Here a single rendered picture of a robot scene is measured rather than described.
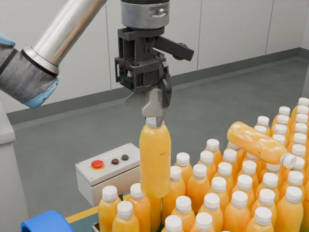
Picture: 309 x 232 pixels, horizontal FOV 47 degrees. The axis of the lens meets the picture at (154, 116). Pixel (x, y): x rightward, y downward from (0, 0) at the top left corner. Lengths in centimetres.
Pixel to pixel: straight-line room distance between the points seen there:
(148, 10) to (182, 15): 343
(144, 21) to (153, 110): 18
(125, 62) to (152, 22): 9
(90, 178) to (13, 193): 51
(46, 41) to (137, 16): 69
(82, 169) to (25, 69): 43
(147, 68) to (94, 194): 50
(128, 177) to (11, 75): 53
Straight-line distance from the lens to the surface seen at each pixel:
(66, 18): 127
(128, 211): 89
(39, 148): 325
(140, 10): 63
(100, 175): 103
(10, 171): 140
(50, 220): 73
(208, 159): 108
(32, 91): 129
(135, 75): 65
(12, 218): 154
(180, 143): 318
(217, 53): 451
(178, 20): 403
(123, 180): 108
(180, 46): 72
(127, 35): 64
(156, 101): 71
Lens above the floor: 173
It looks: 29 degrees down
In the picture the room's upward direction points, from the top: straight up
